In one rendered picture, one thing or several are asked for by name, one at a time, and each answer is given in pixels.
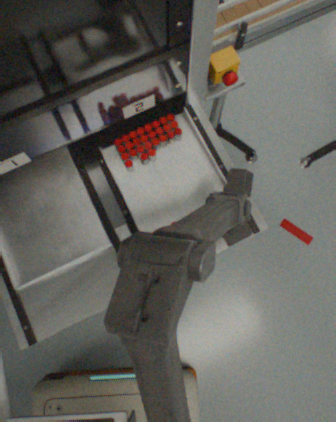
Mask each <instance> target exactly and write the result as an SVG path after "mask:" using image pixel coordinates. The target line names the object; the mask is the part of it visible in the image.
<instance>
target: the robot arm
mask: <svg viewBox="0 0 336 422"><path fill-rule="evenodd" d="M253 176H254V173H253V172H249V171H247V169H235V168H231V169H230V171H229V172H228V178H227V184H226V187H223V192H218V191H213V193H211V194H210V197H207V198H206V203H205V204H203V205H202V206H200V207H199V208H197V209H196V210H194V211H192V212H191V213H189V214H188V215H187V216H186V217H184V218H182V219H181V220H179V221H178V222H176V223H174V224H172V225H165V226H161V227H159V228H158V229H156V230H155V231H154V232H153V233H151V232H143V231H137V232H136V233H134V234H133V235H131V236H129V237H128V238H126V239H124V240H123V241H122V242H121V244H120V246H119V250H118V253H117V264H118V268H120V269H121V270H120V273H119V275H118V277H117V280H116V283H115V286H114V289H113V292H112V295H111V298H110V301H109V303H108V309H107V312H106V315H105V318H104V324H105V327H106V330H107V333H110V334H113V333H114V334H118V338H119V340H120V341H121V343H122V344H123V345H124V346H125V348H126V350H127V352H128V354H129V357H130V358H131V361H132V364H133V368H134V372H135V379H136V383H137V385H138V389H139V393H140V397H141V400H142V404H143V408H144V411H145V414H146V418H147V422H191V419H190V415H189V404H188V398H187V392H186V386H185V381H184V375H183V369H182V363H181V357H180V352H179V346H178V340H177V327H178V323H179V320H180V317H181V315H182V312H183V310H184V307H185V305H186V303H187V298H188V295H189V293H190V290H191V288H192V285H193V282H194V281H196V282H202V283H204V282H205V281H206V280H207V279H208V278H209V277H210V276H211V275H212V274H213V272H214V266H215V255H216V242H217V241H218V240H219V239H220V238H224V240H225V242H226V244H227V246H228V247H231V246H233V245H235V244H237V243H238V242H240V241H241V240H243V239H246V238H248V237H250V236H251V235H252V232H251V230H250V228H249V226H248V225H247V224H246V222H247V221H250V214H251V206H252V204H251V202H250V198H251V190H252V183H253ZM155 282H156V283H155Z"/></svg>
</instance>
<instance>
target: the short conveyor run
mask: <svg viewBox="0 0 336 422"><path fill-rule="evenodd" d="M334 10H336V0H229V1H227V2H225V1H224V0H219V4H218V10H217V16H216V22H215V35H214V40H213V46H214V45H215V44H218V43H220V42H222V41H224V40H227V39H228V40H229V41H230V43H231V46H233V48H234V50H235V51H236V53H237V54H239V53H241V52H242V51H245V50H247V49H249V48H251V47H254V46H256V45H258V44H260V43H263V42H265V41H267V40H269V39H271V38H273V37H277V36H280V35H282V34H284V33H286V32H289V31H291V30H293V29H295V28H298V27H299V26H301V25H303V24H306V23H308V22H310V21H312V20H315V19H317V18H319V17H321V16H324V15H326V14H327V13H329V12H332V11H334Z"/></svg>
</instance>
